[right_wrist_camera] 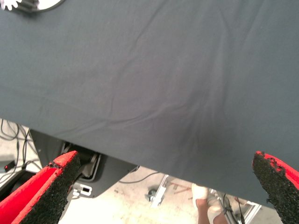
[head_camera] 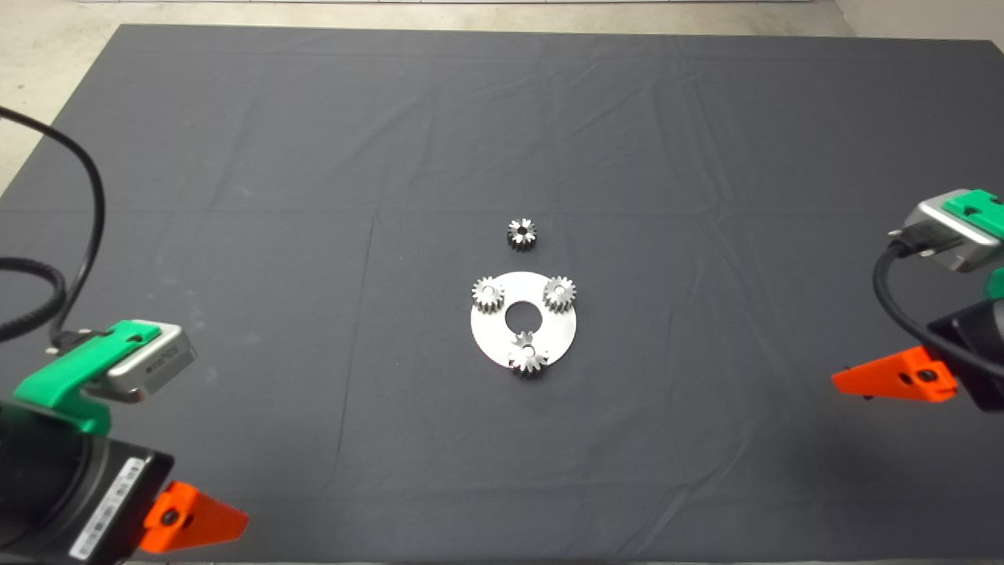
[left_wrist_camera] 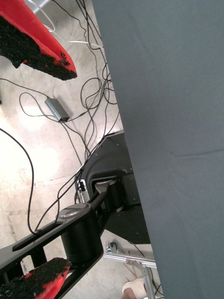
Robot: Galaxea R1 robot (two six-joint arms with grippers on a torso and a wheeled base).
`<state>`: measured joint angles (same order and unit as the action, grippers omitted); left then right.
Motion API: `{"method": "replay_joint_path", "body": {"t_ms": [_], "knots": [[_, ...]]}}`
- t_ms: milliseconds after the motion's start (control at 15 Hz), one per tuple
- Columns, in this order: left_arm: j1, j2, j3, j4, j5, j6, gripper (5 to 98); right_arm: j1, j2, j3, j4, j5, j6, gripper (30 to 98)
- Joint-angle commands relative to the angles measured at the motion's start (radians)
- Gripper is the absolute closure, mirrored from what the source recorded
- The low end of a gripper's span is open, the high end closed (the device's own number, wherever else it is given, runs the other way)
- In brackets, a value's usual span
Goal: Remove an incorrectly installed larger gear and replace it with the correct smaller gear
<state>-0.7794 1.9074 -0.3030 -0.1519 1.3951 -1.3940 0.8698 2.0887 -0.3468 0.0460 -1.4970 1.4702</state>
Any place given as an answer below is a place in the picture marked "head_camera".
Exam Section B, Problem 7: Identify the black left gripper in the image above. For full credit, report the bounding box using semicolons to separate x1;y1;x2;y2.
31;436;249;565

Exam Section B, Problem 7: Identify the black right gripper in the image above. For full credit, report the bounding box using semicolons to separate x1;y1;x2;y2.
831;302;1004;413

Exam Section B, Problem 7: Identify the large steel gear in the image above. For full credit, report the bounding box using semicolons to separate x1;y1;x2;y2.
508;331;548;376

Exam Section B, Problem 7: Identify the dark grey table cloth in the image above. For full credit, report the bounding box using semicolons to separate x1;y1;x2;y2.
0;24;1004;563

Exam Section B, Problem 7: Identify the round metal plate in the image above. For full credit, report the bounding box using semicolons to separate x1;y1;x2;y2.
471;272;578;370

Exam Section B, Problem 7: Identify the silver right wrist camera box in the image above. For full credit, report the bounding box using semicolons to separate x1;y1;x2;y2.
900;189;1004;274

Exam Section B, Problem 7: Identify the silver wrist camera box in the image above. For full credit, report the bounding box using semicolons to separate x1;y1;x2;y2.
900;189;1004;274
102;323;197;406

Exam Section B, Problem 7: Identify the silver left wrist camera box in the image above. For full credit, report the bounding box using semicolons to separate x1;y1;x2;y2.
102;323;197;406

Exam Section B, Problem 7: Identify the green left camera mount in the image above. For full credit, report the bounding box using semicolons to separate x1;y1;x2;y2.
14;319;162;437

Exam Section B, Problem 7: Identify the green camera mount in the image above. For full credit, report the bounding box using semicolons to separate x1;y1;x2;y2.
14;319;162;437
941;190;1004;301

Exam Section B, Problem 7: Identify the green right camera mount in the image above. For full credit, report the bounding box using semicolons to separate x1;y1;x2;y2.
941;190;1004;301

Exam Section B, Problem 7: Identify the braided black cable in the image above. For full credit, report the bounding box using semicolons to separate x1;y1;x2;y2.
0;257;68;343

